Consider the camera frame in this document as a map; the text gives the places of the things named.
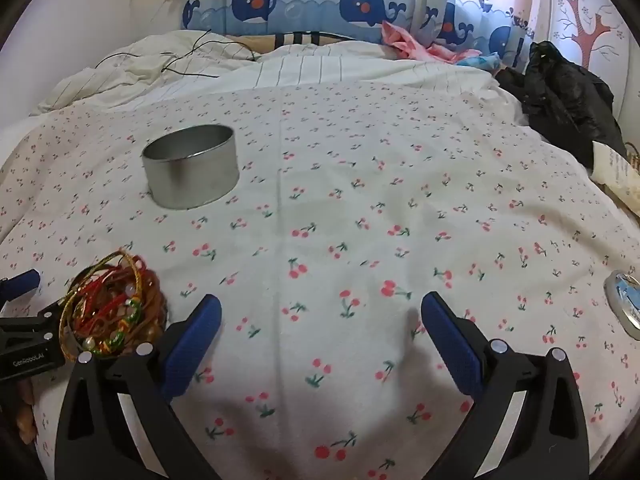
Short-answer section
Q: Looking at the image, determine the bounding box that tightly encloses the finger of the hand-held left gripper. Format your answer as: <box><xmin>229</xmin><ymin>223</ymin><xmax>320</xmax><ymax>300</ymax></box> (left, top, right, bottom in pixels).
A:
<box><xmin>30</xmin><ymin>299</ymin><xmax>71</xmax><ymax>332</ymax></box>
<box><xmin>0</xmin><ymin>269</ymin><xmax>42</xmax><ymax>306</ymax></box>

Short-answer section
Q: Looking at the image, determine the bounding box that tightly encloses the white striped quilt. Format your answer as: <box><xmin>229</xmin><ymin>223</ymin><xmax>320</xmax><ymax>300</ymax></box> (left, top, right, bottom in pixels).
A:
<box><xmin>32</xmin><ymin>30</ymin><xmax>501</xmax><ymax>117</ymax></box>

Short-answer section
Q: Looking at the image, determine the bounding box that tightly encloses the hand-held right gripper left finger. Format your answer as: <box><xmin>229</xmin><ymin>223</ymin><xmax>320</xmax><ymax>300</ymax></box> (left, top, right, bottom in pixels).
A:
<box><xmin>54</xmin><ymin>294</ymin><xmax>223</xmax><ymax>480</ymax></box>

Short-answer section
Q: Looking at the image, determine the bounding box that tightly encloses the tree wall sticker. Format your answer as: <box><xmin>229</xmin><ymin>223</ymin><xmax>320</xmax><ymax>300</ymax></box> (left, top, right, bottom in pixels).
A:
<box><xmin>555</xmin><ymin>0</ymin><xmax>628</xmax><ymax>68</ymax></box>

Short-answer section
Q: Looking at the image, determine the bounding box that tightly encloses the striped pillow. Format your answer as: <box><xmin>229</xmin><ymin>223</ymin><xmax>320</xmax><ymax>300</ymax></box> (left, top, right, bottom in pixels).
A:
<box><xmin>225</xmin><ymin>31</ymin><xmax>351</xmax><ymax>52</ymax></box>

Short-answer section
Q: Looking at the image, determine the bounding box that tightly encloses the black jacket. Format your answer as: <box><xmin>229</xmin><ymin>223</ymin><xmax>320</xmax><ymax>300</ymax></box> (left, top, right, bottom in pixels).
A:
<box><xmin>495</xmin><ymin>40</ymin><xmax>628</xmax><ymax>168</ymax></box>

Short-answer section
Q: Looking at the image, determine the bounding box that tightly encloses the person's left hand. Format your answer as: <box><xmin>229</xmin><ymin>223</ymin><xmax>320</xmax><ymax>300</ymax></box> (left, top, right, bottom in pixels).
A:
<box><xmin>12</xmin><ymin>377</ymin><xmax>39</xmax><ymax>444</ymax></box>

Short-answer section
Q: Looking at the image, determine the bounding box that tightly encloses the cherry print bedsheet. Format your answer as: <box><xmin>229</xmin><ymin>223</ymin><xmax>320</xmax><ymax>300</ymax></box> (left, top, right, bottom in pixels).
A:
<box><xmin>0</xmin><ymin>80</ymin><xmax>640</xmax><ymax>480</ymax></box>

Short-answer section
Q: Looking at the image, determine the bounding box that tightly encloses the round tin lid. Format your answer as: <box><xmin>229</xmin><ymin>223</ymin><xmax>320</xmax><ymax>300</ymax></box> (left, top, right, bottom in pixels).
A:
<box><xmin>603</xmin><ymin>270</ymin><xmax>640</xmax><ymax>341</ymax></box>

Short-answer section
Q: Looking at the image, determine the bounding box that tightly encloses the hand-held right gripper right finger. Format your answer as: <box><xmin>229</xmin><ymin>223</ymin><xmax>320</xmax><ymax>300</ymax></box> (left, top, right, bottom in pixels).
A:
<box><xmin>421</xmin><ymin>291</ymin><xmax>591</xmax><ymax>480</ymax></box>

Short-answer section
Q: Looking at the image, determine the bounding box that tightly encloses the black cable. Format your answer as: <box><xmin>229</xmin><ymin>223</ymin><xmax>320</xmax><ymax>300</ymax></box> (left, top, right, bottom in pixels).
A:
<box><xmin>95</xmin><ymin>30</ymin><xmax>258</xmax><ymax>79</ymax></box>

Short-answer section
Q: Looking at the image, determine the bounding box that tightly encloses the round metal tin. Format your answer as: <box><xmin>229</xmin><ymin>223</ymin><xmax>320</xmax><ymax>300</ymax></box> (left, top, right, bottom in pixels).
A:
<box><xmin>141</xmin><ymin>125</ymin><xmax>239</xmax><ymax>210</ymax></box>

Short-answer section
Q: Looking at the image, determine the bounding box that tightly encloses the pink cloth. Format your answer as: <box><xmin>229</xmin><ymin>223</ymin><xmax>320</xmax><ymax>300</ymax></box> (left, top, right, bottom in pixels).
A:
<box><xmin>381</xmin><ymin>21</ymin><xmax>481</xmax><ymax>63</ymax></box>

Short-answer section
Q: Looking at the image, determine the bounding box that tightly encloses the pile of string bracelets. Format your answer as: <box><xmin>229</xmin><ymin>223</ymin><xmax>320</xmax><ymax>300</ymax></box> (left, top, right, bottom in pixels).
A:
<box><xmin>59</xmin><ymin>249</ymin><xmax>169</xmax><ymax>362</ymax></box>

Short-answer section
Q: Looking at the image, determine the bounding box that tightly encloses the brown woven basket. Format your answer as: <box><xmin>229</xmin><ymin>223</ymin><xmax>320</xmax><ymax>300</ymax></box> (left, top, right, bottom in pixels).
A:
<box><xmin>622</xmin><ymin>141</ymin><xmax>640</xmax><ymax>177</ymax></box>

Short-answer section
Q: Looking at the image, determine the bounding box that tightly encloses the light blue cloth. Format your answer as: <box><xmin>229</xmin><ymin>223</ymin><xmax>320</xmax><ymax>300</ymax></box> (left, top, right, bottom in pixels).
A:
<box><xmin>457</xmin><ymin>52</ymin><xmax>502</xmax><ymax>72</ymax></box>

